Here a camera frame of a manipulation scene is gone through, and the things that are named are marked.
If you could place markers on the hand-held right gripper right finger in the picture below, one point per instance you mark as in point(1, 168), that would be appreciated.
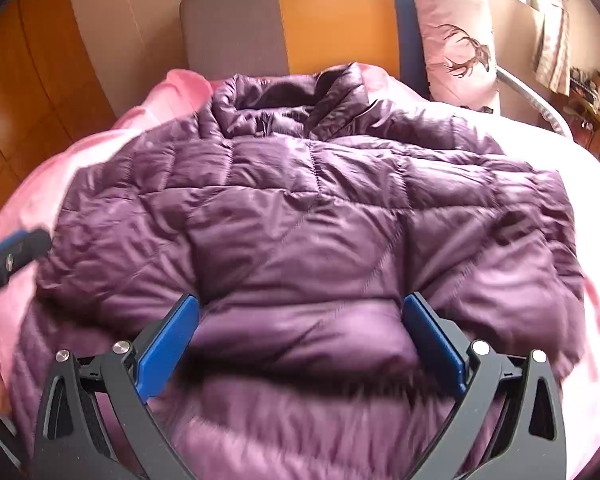
point(435, 345)

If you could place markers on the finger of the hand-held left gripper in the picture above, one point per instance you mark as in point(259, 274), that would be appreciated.
point(12, 252)

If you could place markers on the pink deer print pillow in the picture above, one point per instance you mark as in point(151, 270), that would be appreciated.
point(455, 35)

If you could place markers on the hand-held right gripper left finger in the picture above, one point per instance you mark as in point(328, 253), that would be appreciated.
point(165, 350)

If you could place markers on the grey yellow blue headboard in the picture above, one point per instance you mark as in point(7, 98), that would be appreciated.
point(280, 25)

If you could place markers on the purple down jacket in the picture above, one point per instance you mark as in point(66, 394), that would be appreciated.
point(300, 210)

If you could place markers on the wooden wardrobe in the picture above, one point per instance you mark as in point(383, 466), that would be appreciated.
point(25, 85)

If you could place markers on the cluttered wooden desk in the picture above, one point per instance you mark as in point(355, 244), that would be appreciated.
point(597, 115)

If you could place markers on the pink patterned curtain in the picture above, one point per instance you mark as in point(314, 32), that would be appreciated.
point(552, 45)

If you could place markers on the pink blanket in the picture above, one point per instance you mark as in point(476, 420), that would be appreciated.
point(35, 185)

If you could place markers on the grey metal bed rail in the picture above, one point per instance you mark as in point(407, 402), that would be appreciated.
point(535, 97)

